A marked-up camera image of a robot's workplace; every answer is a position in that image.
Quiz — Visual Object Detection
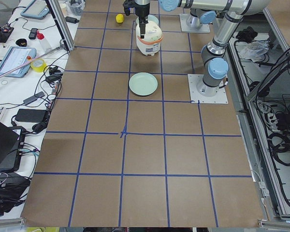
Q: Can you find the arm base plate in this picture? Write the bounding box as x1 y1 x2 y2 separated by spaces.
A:
179 14 210 33
188 74 228 104

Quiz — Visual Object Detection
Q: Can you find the white rice cooker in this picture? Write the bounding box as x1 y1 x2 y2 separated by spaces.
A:
136 20 163 56

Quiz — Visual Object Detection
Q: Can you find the aluminium frame post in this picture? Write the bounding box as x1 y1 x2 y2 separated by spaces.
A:
45 0 74 52

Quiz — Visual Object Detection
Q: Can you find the black power adapter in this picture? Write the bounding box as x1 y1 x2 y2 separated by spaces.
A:
15 109 46 123

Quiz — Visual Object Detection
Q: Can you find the yellow potato toy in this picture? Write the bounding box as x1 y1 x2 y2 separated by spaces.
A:
116 14 124 24

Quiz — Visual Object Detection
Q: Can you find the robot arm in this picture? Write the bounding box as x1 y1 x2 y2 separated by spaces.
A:
198 11 243 97
159 0 269 44

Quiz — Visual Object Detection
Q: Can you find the blue teach pendant tablet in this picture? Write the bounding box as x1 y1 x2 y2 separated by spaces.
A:
0 46 37 78

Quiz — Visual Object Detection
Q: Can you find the green plate near arm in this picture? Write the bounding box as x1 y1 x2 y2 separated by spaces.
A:
136 14 159 25
129 72 158 96

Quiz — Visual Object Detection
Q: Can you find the yellow tape roll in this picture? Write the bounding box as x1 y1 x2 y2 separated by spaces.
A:
30 58 47 73

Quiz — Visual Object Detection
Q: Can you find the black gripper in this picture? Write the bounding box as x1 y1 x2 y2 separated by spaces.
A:
135 3 149 38

